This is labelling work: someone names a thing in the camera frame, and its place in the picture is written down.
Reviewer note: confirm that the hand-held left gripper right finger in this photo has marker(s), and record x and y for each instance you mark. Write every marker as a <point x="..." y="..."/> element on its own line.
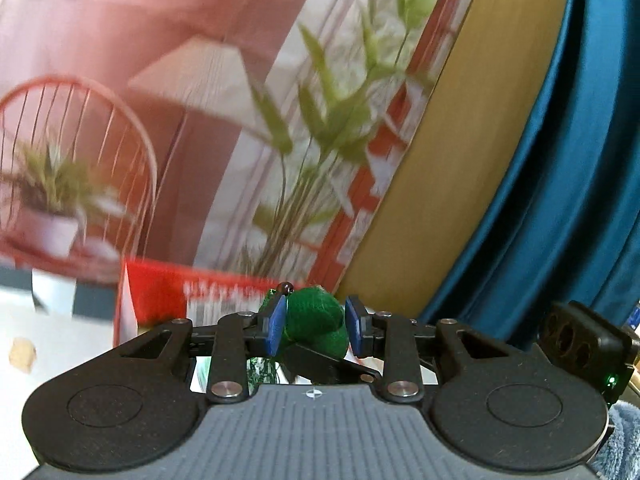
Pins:
<point x="354" y="327"/>

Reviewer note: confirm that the green plush toy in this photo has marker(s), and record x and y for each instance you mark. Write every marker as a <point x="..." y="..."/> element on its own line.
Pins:
<point x="310" y="315"/>

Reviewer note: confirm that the yellow wooden panel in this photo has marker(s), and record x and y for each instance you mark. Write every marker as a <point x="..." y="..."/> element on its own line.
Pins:
<point x="450" y="185"/>

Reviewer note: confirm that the red strawberry print box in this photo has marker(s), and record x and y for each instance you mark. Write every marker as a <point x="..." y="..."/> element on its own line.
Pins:
<point x="155" y="285"/>

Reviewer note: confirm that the blue curtain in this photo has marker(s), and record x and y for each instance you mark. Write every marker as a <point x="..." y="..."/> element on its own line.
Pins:
<point x="575" y="160"/>

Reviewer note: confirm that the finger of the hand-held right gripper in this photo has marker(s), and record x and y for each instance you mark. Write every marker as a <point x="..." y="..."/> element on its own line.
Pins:
<point x="325" y="364"/>

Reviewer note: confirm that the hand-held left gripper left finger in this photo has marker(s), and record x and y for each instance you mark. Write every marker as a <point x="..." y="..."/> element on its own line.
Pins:
<point x="276" y="327"/>

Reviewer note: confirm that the person's right forearm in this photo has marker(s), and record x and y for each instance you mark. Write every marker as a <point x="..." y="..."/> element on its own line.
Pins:
<point x="622" y="442"/>

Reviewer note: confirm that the wall poster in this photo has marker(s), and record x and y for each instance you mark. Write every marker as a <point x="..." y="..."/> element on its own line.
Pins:
<point x="150" y="60"/>

